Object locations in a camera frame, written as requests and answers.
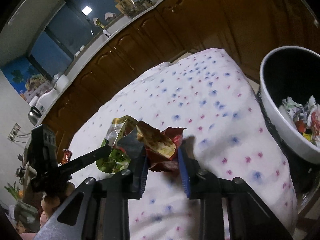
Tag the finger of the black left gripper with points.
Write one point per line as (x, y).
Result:
(84, 160)

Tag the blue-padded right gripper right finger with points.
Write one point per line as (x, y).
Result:
(192, 176)

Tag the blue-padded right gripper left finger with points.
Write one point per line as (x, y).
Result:
(139, 167)

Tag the gold red chip bag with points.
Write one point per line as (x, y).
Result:
(161, 146)

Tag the white red paper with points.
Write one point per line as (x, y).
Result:
(313, 124)

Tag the white kitchen countertop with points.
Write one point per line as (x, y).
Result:
(105, 40)

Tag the kitchen window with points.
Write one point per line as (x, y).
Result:
(71, 28)

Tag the brown wooden kitchen cabinets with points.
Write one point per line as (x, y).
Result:
(246, 29)

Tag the operator left hand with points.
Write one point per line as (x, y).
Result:
(50, 204)

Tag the small red candy wrapper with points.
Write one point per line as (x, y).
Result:
(67, 154)

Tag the green snack bag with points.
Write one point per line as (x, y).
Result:
(116, 161)

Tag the metal kettle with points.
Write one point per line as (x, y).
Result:
(34, 115)

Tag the white plastic jug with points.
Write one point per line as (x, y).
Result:
(45, 100)

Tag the white floral tablecloth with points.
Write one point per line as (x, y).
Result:
(206, 93)

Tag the white jar with lid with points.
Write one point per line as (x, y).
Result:
(59, 82)

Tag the crumpled silver foil wrapper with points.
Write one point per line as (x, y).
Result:
(293, 111)

